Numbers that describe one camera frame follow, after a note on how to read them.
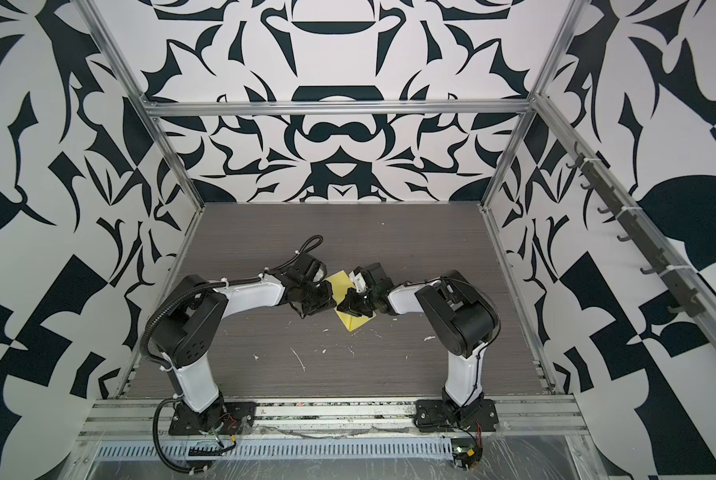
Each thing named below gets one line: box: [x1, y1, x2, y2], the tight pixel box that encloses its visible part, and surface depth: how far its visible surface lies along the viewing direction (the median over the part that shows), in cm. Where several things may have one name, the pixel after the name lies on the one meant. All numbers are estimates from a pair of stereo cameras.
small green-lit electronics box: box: [451, 438, 483, 471], surface depth 73 cm
